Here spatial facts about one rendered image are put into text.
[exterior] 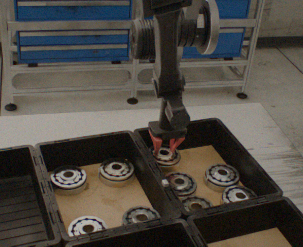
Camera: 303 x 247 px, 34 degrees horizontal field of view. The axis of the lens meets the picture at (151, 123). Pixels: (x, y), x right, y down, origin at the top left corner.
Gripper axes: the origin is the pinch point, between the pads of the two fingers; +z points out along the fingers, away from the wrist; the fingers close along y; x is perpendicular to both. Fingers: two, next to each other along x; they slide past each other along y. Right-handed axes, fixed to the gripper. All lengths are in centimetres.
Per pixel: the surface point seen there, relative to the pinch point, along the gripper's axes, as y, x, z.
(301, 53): 227, 221, 86
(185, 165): 7.4, -1.4, 5.9
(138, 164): -9.3, -3.6, 1.0
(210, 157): 17.0, 0.7, 5.6
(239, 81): 129, 161, 74
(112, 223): -21.6, -19.9, 6.4
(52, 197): -36.9, -17.0, -3.2
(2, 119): -43, 58, 21
